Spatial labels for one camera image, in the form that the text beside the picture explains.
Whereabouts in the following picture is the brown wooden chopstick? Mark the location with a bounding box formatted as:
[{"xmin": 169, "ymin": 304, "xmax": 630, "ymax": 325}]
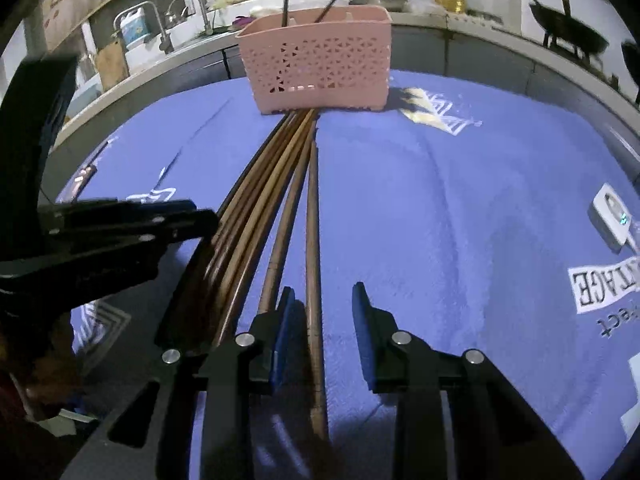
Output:
[
  {"xmin": 204, "ymin": 110, "xmax": 316, "ymax": 300},
  {"xmin": 198, "ymin": 112, "xmax": 294, "ymax": 257},
  {"xmin": 257, "ymin": 120, "xmax": 317, "ymax": 314},
  {"xmin": 209, "ymin": 108, "xmax": 318, "ymax": 350},
  {"xmin": 306, "ymin": 125, "xmax": 329, "ymax": 442},
  {"xmin": 203, "ymin": 110, "xmax": 307, "ymax": 290}
]

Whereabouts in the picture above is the patterned chopstick at edge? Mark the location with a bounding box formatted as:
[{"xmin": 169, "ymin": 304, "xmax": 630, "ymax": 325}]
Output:
[{"xmin": 63, "ymin": 139, "xmax": 113, "ymax": 203}]

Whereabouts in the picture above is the blue printed cloth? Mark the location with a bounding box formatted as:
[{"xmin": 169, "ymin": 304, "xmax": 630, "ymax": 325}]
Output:
[{"xmin": 73, "ymin": 70, "xmax": 639, "ymax": 479}]

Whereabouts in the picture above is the wooden cutting board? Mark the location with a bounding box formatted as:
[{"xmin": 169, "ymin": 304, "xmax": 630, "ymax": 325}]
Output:
[{"xmin": 94, "ymin": 39, "xmax": 129, "ymax": 92}]

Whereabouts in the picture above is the steel sink faucet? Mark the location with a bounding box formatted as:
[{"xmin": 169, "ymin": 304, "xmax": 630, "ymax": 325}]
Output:
[
  {"xmin": 165, "ymin": 0, "xmax": 214, "ymax": 36},
  {"xmin": 113, "ymin": 0, "xmax": 174, "ymax": 54}
]

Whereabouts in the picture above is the white detergent jug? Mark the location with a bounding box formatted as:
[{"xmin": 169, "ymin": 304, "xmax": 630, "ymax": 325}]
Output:
[{"xmin": 119, "ymin": 6, "xmax": 150, "ymax": 50}]

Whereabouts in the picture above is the white square smart device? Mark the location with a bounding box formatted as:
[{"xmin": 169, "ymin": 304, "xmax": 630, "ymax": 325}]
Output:
[{"xmin": 588, "ymin": 183, "xmax": 631, "ymax": 254}]

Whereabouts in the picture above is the pink perforated plastic basket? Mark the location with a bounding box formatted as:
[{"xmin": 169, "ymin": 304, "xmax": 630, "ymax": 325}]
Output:
[{"xmin": 236, "ymin": 6, "xmax": 392, "ymax": 114}]

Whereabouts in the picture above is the black wok on stove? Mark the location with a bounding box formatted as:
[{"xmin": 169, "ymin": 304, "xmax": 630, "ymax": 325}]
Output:
[{"xmin": 529, "ymin": 0, "xmax": 608, "ymax": 58}]

